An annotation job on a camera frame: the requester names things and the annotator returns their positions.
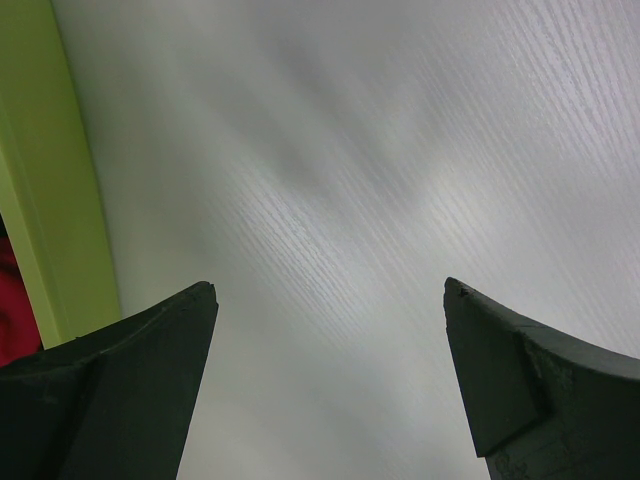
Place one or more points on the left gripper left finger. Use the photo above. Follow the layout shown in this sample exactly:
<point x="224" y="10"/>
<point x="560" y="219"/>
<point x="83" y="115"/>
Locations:
<point x="113" y="404"/>

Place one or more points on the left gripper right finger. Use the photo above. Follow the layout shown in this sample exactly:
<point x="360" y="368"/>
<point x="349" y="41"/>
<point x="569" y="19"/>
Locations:
<point x="540" y="404"/>

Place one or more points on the lime green plastic basket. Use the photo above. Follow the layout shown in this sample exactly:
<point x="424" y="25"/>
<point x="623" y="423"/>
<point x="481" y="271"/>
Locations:
<point x="50" y="199"/>

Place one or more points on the red t shirt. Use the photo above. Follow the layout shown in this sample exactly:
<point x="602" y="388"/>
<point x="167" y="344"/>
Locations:
<point x="19" y="333"/>

